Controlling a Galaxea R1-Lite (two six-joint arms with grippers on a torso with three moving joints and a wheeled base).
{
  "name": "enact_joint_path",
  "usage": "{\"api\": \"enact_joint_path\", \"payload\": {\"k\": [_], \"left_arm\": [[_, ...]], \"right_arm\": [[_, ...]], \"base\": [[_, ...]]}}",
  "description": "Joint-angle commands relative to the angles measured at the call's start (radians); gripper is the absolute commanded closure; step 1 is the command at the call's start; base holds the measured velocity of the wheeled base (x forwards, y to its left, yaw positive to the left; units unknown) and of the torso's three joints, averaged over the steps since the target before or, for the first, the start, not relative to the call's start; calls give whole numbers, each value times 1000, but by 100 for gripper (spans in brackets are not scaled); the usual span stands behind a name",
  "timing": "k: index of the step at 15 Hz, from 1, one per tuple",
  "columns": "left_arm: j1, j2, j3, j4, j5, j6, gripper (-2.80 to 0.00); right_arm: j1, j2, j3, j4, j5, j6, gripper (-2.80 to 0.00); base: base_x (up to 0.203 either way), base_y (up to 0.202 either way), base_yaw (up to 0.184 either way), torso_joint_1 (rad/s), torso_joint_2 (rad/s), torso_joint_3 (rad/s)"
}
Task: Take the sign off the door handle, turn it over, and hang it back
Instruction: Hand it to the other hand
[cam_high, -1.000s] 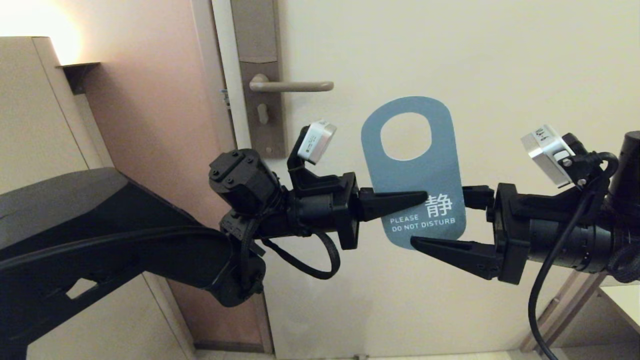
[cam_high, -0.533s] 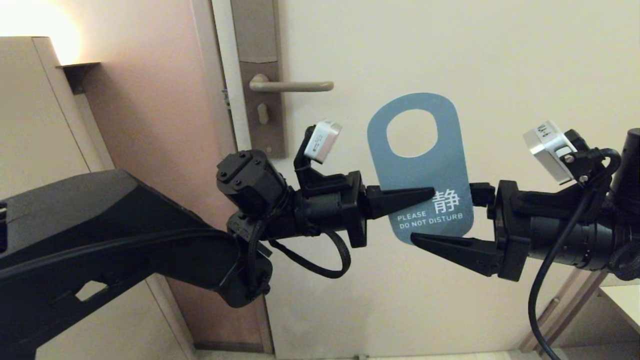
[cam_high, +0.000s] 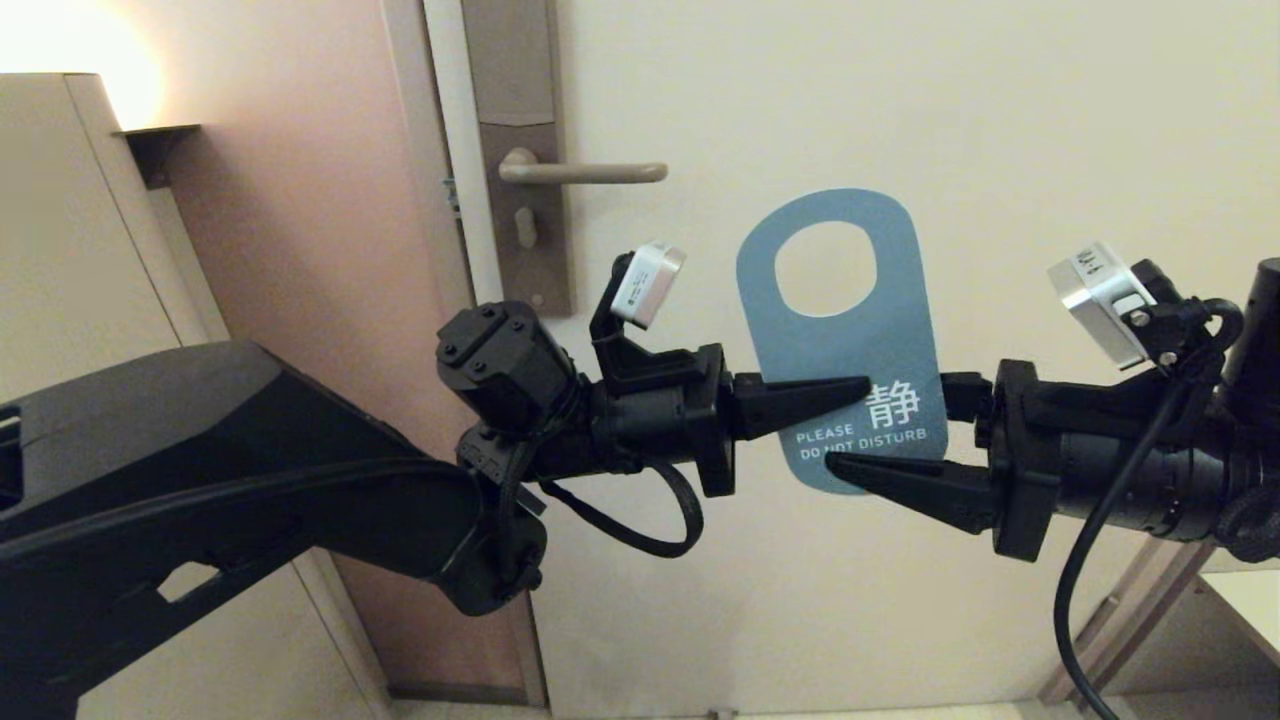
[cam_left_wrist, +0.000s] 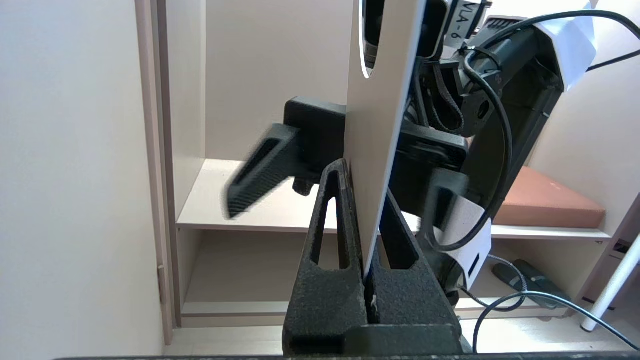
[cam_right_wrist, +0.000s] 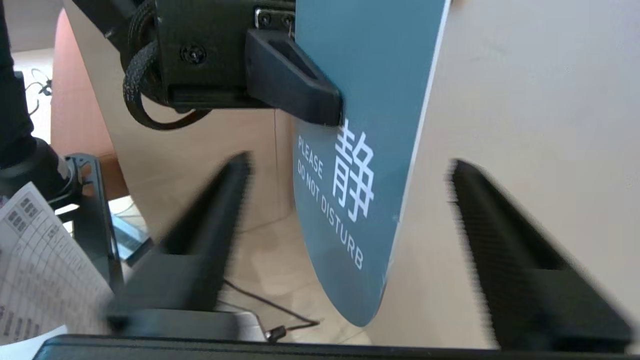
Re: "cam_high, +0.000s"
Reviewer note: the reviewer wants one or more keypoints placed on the blue and white door hanger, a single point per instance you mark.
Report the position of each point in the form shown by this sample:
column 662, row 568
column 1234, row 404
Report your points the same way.
column 850, row 350

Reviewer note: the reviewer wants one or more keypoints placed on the dark wall lamp fixture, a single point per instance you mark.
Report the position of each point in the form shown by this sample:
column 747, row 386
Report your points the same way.
column 160, row 148

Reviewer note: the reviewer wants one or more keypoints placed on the metal door latch bolt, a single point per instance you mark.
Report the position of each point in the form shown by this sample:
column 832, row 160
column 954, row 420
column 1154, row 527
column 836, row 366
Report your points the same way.
column 453, row 196

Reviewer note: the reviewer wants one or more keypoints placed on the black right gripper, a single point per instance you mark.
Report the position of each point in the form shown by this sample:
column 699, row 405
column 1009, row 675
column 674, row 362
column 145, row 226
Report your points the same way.
column 1110, row 470

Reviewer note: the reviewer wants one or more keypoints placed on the bronze door lock plate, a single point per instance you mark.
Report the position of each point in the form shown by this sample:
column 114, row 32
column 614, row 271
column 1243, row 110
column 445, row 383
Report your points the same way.
column 512, row 70

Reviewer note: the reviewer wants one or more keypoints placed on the white room door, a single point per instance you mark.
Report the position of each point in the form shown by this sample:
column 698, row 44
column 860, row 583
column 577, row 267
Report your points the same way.
column 800, row 620

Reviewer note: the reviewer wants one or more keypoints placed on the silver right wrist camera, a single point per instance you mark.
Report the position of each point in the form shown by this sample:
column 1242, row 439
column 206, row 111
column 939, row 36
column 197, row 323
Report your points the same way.
column 1100, row 300

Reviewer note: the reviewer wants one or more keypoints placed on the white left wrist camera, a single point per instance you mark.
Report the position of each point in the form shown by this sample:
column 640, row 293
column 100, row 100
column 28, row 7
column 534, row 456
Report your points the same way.
column 648, row 285

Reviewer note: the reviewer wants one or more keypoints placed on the beige cabinet panel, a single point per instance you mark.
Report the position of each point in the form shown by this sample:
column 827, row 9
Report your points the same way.
column 60, row 250

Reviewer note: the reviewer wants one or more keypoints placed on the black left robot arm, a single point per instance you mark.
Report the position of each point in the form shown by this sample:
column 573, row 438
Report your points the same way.
column 220, row 480

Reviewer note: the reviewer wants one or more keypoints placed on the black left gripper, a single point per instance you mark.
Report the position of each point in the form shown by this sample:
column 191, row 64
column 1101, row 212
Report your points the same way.
column 650, row 415

